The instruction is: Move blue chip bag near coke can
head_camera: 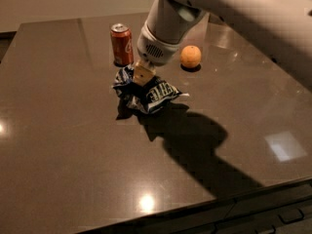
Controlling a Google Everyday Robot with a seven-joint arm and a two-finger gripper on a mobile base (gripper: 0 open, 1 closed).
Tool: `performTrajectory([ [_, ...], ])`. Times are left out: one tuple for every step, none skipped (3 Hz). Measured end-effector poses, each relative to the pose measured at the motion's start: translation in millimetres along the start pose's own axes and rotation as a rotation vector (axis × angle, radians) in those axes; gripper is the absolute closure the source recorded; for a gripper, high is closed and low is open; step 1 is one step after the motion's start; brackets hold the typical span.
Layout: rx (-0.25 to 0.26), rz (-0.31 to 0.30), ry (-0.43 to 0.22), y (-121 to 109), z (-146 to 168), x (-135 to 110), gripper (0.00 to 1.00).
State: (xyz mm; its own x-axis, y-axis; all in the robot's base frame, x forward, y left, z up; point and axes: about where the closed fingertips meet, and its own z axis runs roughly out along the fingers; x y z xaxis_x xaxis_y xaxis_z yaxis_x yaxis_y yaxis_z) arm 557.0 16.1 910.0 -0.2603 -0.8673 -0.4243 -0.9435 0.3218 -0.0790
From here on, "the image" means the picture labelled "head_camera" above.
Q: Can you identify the red coke can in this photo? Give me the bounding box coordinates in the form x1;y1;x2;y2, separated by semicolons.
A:
110;23;134;66

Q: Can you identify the orange fruit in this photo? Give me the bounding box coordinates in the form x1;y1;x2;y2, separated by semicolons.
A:
180;45;202;69

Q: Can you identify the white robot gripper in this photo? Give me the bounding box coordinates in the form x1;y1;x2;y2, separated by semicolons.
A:
133;0;205;87

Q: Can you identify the dark drawer with handles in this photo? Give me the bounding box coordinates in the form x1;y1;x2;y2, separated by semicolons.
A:
79;177;312;234

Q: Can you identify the blue chip bag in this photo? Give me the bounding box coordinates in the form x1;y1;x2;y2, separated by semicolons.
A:
112;66;188;114

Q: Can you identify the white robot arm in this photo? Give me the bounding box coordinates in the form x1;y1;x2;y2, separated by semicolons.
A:
136;0;312;89

